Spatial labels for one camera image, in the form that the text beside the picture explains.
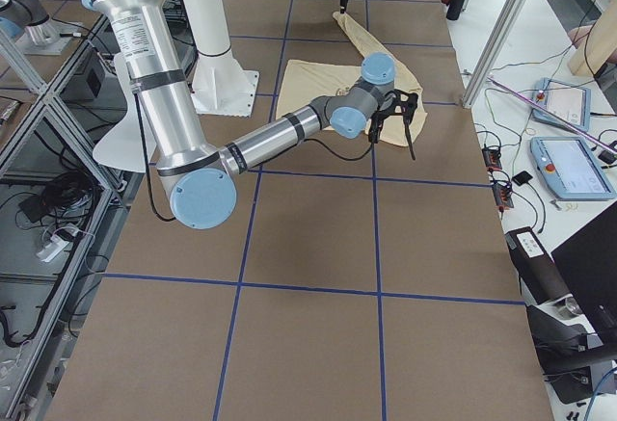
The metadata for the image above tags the black monitor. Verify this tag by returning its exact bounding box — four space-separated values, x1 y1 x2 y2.
551 204 617 342

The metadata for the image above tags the white power strip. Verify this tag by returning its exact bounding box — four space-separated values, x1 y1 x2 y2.
37 230 75 263

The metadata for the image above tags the aluminium frame post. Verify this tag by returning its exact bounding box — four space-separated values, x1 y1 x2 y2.
461 0 526 109

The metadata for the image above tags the orange circuit board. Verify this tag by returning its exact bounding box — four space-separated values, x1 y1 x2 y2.
482 147 502 171

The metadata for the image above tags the blue teach pendant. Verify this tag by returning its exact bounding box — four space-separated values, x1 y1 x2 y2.
529 137 616 201
532 77 591 132

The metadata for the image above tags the beige long-sleeve printed shirt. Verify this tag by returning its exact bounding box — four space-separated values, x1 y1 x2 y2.
275 12 427 139

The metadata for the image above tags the blue teach pendant near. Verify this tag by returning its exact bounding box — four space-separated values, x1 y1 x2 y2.
529 137 616 201

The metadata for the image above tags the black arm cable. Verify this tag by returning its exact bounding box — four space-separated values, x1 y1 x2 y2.
128 78 177 223

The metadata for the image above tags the blue teach pendant far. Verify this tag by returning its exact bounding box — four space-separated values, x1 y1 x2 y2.
532 77 591 132

